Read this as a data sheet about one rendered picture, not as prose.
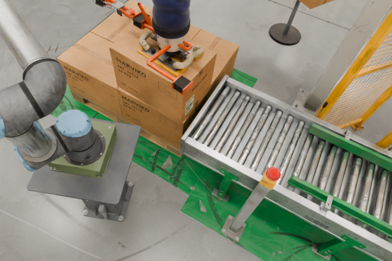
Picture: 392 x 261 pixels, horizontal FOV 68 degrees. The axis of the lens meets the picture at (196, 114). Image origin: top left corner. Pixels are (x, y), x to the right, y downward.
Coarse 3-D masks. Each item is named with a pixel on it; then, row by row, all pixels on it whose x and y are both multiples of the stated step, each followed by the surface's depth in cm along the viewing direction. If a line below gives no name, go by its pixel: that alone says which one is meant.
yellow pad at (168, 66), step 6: (150, 48) 191; (156, 48) 192; (144, 54) 188; (150, 54) 188; (156, 60) 186; (168, 60) 182; (174, 60) 187; (162, 66) 184; (168, 66) 183; (174, 72) 181; (180, 72) 181
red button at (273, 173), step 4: (268, 168) 141; (272, 168) 140; (276, 168) 140; (268, 172) 139; (272, 172) 139; (276, 172) 139; (280, 172) 140; (268, 176) 139; (272, 176) 138; (276, 176) 138; (280, 176) 139; (272, 180) 138; (276, 180) 138
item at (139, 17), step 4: (140, 12) 190; (132, 16) 187; (136, 16) 190; (140, 16) 190; (148, 16) 191; (136, 20) 186; (140, 20) 187; (144, 20) 186; (136, 24) 189; (140, 24) 186; (148, 24) 192; (140, 28) 189; (144, 28) 190
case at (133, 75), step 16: (128, 32) 202; (144, 32) 203; (112, 48) 192; (128, 48) 193; (128, 64) 193; (144, 64) 186; (192, 64) 189; (208, 64) 194; (128, 80) 208; (144, 80) 196; (160, 80) 184; (192, 80) 183; (208, 80) 213; (144, 96) 211; (160, 96) 198; (176, 96) 186; (192, 96) 200; (176, 112) 201
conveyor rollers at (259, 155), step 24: (216, 120) 216; (264, 120) 218; (288, 120) 219; (216, 144) 203; (264, 144) 205; (264, 168) 196; (312, 168) 197; (360, 168) 202; (384, 168) 202; (336, 192) 189; (384, 192) 192
